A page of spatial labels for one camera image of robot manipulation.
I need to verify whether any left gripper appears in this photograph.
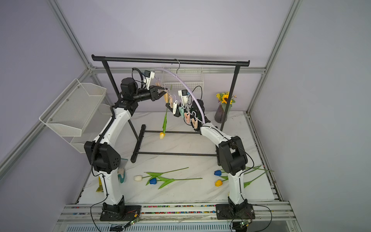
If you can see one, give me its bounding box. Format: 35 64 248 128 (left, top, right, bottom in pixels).
133 86 169 103

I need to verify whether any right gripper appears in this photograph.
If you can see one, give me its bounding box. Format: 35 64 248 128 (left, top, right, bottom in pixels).
167 102 198 121

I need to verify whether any yellow tulip group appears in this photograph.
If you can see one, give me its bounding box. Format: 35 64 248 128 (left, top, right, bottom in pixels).
159 90 170 139
215 179 228 187

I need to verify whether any lilac clip hanger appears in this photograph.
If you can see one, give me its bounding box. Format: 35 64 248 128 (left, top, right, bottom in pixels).
153 58 206 130

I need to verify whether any white tulip group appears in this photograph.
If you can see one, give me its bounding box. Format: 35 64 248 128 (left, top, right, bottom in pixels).
134 167 187 183

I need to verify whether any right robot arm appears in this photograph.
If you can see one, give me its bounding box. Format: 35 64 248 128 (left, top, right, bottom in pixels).
189 99 252 209

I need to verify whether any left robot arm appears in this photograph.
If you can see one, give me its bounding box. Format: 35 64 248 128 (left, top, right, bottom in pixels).
84 78 167 207

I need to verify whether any black clothes rack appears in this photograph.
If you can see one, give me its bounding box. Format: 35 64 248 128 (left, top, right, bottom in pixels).
91 55 250 164

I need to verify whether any dark ribbed vase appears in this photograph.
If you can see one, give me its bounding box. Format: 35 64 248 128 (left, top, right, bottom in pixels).
214 104 224 123

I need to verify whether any sunflower bouquet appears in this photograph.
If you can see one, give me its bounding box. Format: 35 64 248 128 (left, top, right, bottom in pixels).
216 91 236 104

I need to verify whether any blue tulip left group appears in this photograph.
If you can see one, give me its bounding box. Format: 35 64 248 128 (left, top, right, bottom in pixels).
147 177 202 189

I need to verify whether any blue tulip group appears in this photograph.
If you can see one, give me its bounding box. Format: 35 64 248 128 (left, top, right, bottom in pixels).
214 170 228 179
147 177 202 189

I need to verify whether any teal green glove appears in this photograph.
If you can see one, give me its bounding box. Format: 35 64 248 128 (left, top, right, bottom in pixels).
117 158 128 184

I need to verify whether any blue tulip right group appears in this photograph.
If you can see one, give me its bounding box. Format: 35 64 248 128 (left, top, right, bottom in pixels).
214 170 228 179

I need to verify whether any white mesh two-tier shelf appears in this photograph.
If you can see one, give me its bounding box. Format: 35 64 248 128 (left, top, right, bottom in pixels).
39 79 111 153

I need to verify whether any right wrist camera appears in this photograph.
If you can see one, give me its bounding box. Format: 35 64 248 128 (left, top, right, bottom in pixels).
178 90 188 106

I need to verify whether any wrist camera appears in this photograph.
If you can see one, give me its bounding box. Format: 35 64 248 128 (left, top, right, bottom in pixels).
144 70 155 90
178 90 188 106

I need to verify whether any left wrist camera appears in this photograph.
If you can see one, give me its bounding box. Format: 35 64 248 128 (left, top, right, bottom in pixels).
144 70 155 90

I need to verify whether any white wire wall basket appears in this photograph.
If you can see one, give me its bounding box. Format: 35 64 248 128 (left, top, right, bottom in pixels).
156 69 204 94

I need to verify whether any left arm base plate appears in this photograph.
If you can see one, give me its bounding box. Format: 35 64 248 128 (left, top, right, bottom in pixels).
100 203 142 221

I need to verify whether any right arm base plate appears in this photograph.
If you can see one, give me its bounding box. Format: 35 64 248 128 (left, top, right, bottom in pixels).
215 204 256 220

